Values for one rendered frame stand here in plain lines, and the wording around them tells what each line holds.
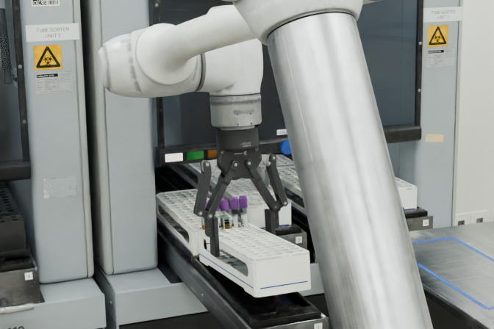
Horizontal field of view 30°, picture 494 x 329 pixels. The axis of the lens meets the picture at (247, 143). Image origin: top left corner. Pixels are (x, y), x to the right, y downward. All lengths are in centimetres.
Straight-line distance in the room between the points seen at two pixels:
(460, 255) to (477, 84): 181
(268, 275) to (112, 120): 53
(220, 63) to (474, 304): 58
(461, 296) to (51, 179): 81
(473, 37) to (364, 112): 256
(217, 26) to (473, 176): 235
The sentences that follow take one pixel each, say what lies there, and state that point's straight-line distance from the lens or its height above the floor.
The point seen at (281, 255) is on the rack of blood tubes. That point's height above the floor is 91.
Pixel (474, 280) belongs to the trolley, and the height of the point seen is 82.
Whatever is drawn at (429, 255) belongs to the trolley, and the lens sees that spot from 178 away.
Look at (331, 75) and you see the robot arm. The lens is 96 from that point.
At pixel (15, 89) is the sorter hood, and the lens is 179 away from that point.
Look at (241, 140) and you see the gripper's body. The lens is 159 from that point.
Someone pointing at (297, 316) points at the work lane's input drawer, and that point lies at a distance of 150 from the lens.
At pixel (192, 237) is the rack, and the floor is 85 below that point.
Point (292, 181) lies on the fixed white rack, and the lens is 212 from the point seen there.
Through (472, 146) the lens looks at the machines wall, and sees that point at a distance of 358.
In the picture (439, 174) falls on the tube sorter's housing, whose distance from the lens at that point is 217.
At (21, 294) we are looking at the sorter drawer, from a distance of 181.
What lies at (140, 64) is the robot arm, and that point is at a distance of 148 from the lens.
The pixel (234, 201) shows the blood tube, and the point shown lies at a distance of 172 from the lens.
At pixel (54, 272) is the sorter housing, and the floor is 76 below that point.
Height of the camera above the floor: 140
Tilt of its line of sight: 12 degrees down
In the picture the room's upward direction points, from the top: 1 degrees counter-clockwise
